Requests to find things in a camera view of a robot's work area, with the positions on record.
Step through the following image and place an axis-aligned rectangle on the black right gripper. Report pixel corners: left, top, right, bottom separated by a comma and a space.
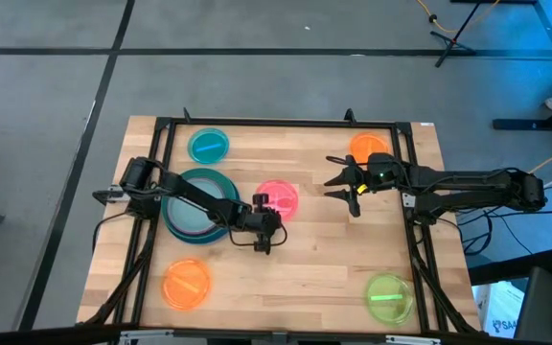
323, 152, 404, 218

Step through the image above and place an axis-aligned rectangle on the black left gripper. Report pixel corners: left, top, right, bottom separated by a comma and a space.
236, 193, 286, 255

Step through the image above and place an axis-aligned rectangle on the pink translucent small plate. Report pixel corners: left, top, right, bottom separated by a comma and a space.
255, 179, 300, 222

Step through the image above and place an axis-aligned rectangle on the large teal plastic plate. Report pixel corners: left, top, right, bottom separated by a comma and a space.
163, 167, 239, 241

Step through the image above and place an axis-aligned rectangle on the grey-blue plastic plate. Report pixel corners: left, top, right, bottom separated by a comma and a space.
168, 177, 227, 235

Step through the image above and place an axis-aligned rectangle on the orange translucent small plate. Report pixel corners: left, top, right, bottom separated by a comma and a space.
349, 132, 391, 165
161, 258, 213, 311

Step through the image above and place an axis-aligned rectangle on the large blue plastic plate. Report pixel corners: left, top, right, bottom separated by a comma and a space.
160, 168, 240, 246

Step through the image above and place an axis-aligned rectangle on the cyan translucent small plate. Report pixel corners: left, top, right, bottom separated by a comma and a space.
187, 127, 231, 167

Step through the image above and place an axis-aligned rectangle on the green translucent small plate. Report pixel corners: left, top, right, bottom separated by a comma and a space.
364, 273, 415, 325

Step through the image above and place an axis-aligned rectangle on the black tripod stand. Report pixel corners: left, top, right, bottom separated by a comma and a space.
429, 0, 476, 69

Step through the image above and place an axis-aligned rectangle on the black table bar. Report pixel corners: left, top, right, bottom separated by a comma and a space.
467, 248, 552, 287

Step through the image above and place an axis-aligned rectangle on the black desk foot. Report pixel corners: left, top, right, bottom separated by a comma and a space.
492, 100, 552, 131

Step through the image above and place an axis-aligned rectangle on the white cardboard box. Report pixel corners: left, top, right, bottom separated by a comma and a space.
471, 281, 526, 339

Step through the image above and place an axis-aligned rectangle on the black computer case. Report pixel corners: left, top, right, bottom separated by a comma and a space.
514, 265, 552, 344

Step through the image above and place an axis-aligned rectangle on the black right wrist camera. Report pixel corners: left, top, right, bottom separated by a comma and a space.
368, 152, 401, 187

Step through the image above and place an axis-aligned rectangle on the black metal table frame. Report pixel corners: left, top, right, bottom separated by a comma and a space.
77, 107, 483, 344

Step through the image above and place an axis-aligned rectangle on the black cable bundle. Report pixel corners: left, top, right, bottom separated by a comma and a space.
409, 239, 481, 334
81, 224, 160, 327

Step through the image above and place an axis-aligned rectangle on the black loose cable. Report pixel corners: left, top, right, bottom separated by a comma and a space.
448, 208, 552, 256

